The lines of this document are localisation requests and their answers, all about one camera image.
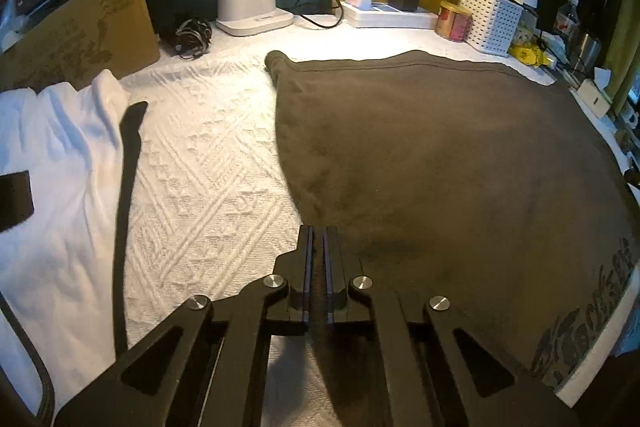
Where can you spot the plastic water bottle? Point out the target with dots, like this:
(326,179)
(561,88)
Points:
(565,19)

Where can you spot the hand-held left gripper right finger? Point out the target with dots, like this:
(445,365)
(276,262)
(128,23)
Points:
(331,252)

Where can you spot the cardboard box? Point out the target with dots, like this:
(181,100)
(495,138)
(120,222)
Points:
(90,27)

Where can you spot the white power strip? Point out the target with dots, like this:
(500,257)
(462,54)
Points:
(390,18)

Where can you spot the small white box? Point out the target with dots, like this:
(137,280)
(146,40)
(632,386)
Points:
(592,97)

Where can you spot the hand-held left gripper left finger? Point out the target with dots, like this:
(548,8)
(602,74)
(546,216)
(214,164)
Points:
(306,252)

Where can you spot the red candle jar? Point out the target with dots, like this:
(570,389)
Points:
(452,24)

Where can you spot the yellow packets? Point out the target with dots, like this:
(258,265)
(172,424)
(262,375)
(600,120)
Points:
(527,54)

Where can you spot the narrow yellow curtain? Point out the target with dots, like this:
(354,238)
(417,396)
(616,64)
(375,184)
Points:
(625,47)

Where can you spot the brown t-shirt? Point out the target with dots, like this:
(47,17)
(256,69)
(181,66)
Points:
(425,167)

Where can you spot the steel thermos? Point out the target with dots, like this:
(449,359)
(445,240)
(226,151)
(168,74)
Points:
(585,52)

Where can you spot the white perforated basket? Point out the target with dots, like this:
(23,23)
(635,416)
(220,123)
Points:
(492,19)

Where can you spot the white t-shirt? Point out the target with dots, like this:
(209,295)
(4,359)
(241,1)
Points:
(60,207)

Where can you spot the white paper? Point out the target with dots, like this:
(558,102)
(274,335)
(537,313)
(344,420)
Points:
(602,77)

